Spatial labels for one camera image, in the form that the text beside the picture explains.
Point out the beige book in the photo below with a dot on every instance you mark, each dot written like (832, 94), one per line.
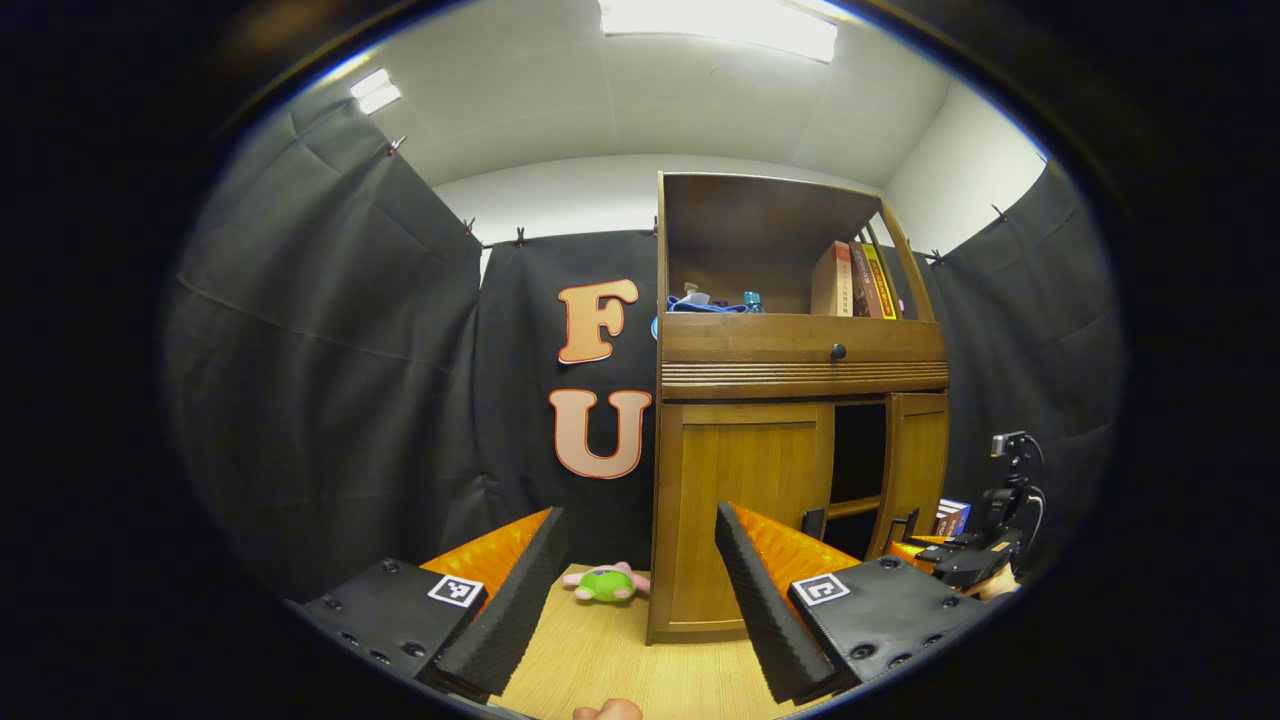
(828, 285)

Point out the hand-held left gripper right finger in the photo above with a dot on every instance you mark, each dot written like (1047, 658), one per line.
(760, 600)

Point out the wooden shoe cabinet door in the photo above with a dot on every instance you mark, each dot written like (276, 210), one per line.
(920, 450)
(740, 470)

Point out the green plush toy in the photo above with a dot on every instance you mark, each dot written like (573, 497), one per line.
(605, 585)

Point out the brown book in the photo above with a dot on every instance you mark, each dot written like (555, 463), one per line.
(864, 285)

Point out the wooden inner shelf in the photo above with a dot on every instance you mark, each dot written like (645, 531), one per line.
(858, 507)

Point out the wooden double-door shoe cabinet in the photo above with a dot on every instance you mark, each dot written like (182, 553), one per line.
(800, 385)

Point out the black backdrop cloth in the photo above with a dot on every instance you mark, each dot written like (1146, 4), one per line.
(330, 380)

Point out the small white bottle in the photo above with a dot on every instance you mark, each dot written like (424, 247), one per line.
(696, 295)

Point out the wooden drawer with black knob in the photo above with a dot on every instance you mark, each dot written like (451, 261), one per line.
(750, 340)

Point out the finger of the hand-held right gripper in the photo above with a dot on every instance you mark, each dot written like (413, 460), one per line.
(915, 550)

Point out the small ceiling light panel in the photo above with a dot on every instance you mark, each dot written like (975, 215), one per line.
(376, 91)

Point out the large ceiling light panel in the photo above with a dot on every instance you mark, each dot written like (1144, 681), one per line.
(720, 25)

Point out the yellow book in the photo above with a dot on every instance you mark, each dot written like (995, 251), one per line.
(882, 285)

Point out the blue white box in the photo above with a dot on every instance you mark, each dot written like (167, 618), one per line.
(952, 517)

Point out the blue cloth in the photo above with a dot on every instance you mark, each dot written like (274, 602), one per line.
(710, 308)

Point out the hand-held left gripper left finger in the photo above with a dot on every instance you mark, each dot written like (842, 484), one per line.
(520, 600)

